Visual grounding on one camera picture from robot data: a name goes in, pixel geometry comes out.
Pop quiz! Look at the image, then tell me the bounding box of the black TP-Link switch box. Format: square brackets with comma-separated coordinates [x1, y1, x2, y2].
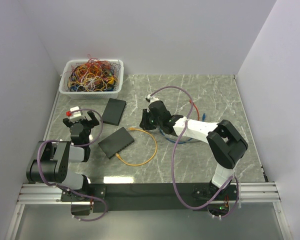
[98, 127, 135, 159]

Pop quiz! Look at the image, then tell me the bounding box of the orange ethernet patch cable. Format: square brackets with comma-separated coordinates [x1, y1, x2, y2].
[115, 126, 158, 167]

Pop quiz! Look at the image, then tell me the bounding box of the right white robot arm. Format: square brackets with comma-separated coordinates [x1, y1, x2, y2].
[139, 96, 249, 200]

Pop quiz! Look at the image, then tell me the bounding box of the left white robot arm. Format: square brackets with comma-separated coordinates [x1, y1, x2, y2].
[26, 108, 103, 201]

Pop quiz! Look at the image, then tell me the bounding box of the white plastic basket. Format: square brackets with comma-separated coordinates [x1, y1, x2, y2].
[59, 57, 124, 99]

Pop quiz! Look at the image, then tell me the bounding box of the black base crossbar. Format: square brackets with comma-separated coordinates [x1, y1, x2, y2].
[61, 181, 241, 213]

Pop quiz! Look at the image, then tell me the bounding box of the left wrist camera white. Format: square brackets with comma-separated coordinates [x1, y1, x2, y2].
[66, 106, 85, 122]

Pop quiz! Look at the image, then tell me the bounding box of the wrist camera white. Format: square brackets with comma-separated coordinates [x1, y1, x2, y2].
[66, 106, 85, 122]
[145, 94, 159, 104]

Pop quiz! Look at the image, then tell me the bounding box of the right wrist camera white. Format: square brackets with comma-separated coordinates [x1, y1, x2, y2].
[145, 94, 159, 104]

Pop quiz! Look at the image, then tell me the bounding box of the black Mercusys switch box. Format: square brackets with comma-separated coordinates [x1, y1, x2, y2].
[102, 98, 126, 126]

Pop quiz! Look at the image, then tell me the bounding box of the red ethernet patch cable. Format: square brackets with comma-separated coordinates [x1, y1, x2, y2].
[188, 99, 200, 122]

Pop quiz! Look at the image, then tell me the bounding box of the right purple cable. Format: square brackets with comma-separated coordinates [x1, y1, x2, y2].
[149, 85, 240, 220]

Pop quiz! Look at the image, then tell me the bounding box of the purple cable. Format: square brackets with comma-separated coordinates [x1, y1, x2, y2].
[36, 108, 109, 222]
[149, 85, 240, 220]

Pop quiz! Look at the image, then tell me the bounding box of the blue ethernet patch cable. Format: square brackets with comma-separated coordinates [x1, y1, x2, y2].
[157, 112, 207, 145]

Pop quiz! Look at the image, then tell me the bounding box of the tangled coloured wires bundle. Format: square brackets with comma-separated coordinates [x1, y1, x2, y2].
[63, 53, 123, 93]

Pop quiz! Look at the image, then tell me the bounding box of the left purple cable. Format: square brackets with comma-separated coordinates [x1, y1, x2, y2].
[36, 108, 109, 222]

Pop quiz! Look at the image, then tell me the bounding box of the aluminium rail frame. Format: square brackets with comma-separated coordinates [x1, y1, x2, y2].
[4, 99, 291, 240]

